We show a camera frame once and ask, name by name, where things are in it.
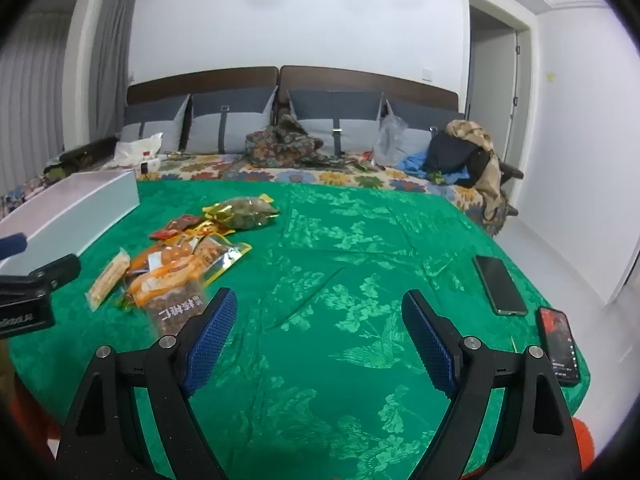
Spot dark floral cloth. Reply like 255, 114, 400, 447
42, 135, 121, 181

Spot black and tan clothes pile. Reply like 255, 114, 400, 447
446, 120, 503, 211

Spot green patterned cloth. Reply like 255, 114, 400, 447
7, 180, 591, 480

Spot blue cloth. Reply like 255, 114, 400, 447
397, 155, 471, 186

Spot grey curtain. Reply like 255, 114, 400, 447
92, 0, 141, 136

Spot white plastic bag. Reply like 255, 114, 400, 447
115, 132, 165, 168

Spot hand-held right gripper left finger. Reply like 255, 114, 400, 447
55, 287, 238, 480

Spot grey pillow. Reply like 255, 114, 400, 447
384, 99, 461, 161
120, 94, 192, 153
182, 86, 278, 153
287, 89, 385, 157

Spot orange cloth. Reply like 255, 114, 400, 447
10, 375, 58, 461
570, 415, 596, 471

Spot smartphone with lit screen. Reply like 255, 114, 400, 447
536, 306, 582, 387

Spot white door frame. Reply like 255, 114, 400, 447
467, 0, 536, 211

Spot clear yellow peanut packet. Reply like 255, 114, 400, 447
192, 234, 253, 286

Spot clear sausage packet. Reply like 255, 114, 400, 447
127, 240, 196, 276

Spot clear brown nut packet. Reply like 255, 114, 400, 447
145, 280, 211, 337

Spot yellow cartoon snack packet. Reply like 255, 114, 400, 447
182, 220, 236, 250

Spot floral bedsheet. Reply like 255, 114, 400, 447
0, 152, 506, 236

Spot long white snack packet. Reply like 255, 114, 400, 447
87, 249, 131, 309

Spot black chair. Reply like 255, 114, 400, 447
500, 160, 525, 217

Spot small colourful wrappers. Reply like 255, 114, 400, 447
352, 152, 383, 173

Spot black bag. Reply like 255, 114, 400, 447
425, 132, 493, 188

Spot white storage box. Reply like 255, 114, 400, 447
0, 169, 140, 273

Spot orange snack packet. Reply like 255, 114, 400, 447
117, 260, 201, 311

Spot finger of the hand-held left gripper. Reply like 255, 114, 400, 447
0, 232, 27, 261
27, 254, 82, 293

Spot dark patterned cloth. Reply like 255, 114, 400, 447
244, 114, 351, 168

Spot black smartphone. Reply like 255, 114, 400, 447
472, 255, 528, 317

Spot gold-edged olive packet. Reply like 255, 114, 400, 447
215, 196, 283, 231

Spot sheer striped curtain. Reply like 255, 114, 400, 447
0, 0, 76, 196

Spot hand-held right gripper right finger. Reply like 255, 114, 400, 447
401, 289, 583, 480

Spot red snack packet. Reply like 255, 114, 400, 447
149, 214, 201, 241

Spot clear plastic bag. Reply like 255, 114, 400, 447
374, 112, 408, 167

